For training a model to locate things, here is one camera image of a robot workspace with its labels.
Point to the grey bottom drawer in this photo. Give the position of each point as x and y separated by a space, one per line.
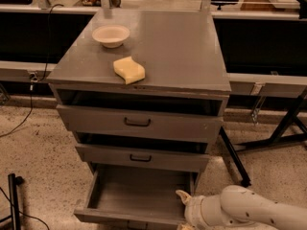
136 198

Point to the grey drawer cabinet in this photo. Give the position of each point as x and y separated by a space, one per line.
184 73

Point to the metal bracket right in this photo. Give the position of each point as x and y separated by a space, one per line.
255 91

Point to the grey middle drawer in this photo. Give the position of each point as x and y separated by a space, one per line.
143 158

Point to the black metal stand right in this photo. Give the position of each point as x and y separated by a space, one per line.
277 138

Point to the grey top drawer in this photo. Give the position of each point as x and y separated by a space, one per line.
143 124

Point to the grey drawer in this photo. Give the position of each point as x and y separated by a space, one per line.
143 124
143 158
136 198

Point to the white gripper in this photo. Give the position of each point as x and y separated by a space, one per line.
194 210

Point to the black stand left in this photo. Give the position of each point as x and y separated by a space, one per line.
12 213

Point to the yellow sponge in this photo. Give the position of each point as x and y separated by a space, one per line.
129 70

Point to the white bowl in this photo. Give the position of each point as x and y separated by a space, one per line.
111 36

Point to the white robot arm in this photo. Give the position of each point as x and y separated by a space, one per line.
238 207

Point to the wooden box background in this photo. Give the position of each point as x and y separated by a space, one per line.
269 5

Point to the grey bench rail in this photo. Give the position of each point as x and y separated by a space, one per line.
260 48

